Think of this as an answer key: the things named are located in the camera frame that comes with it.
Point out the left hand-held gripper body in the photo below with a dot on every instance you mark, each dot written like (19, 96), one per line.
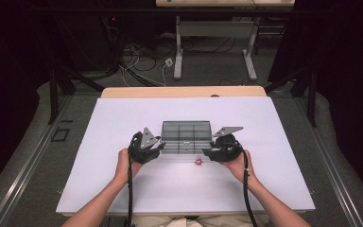
(141, 153)

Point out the clear plastic compartment box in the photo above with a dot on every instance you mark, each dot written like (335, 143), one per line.
(186, 134)

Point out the wooden table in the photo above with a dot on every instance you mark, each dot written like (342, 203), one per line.
(170, 92)

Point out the black metal stand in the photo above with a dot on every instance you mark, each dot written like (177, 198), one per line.
(311, 97)
(53, 94)

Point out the person's left hand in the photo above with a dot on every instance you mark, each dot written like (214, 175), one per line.
(123, 167)

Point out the dark equipment with red light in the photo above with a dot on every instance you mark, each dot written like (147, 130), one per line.
(112, 38)

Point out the small red and white object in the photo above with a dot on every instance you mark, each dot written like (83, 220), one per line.
(198, 162)

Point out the person's beige clothing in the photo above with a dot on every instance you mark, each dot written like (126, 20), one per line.
(201, 222)

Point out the white power adapter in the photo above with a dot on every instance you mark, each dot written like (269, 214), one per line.
(169, 62)

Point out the dark curtain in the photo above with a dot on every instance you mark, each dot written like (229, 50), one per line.
(6, 78)
(353, 78)

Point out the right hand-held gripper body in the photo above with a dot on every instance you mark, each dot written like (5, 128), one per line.
(227, 148)

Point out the aluminium floor rail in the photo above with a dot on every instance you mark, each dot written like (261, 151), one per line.
(334, 170)
(28, 164)

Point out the white table mat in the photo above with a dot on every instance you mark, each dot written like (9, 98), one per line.
(157, 110)

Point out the white desk with metal frame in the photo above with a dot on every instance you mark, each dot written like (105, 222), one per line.
(214, 29)

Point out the person's right hand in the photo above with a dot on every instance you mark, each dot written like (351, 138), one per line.
(238, 167)

